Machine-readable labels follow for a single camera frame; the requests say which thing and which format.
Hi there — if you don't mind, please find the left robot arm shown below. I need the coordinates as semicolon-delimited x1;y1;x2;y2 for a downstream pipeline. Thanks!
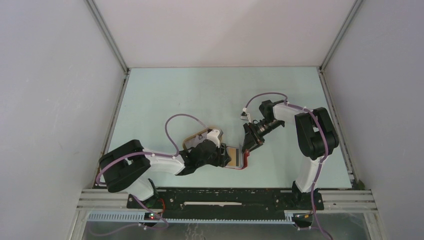
96;139;232;208

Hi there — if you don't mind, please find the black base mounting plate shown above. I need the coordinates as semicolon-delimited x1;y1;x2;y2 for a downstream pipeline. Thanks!
147;187;324;221

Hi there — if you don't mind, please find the aluminium frame rail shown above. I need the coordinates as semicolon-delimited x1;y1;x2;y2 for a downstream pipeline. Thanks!
68;188;387;240

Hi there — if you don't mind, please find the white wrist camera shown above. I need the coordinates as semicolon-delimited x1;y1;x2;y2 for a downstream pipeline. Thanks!
206;128;223;148
240;107;253;123

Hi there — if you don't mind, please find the gold card with stripe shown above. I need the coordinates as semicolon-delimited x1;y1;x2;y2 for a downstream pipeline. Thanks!
227;147;240;168

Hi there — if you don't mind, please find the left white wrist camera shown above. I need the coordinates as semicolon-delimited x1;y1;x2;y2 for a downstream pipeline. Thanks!
206;128;223;148

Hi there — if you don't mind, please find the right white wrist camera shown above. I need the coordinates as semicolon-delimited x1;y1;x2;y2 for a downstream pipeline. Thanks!
240;107;253;123

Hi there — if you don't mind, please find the red leather card holder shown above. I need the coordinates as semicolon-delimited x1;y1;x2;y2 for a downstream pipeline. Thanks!
225;146;250;170

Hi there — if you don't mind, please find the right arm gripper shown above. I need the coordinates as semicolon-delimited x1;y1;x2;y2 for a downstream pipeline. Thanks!
241;119;283;155

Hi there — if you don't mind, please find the beige oval plastic tray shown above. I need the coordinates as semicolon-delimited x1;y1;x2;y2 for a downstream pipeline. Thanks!
182;127;218;150

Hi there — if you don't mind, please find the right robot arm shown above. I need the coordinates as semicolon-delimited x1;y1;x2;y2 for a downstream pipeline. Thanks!
240;100;339;209

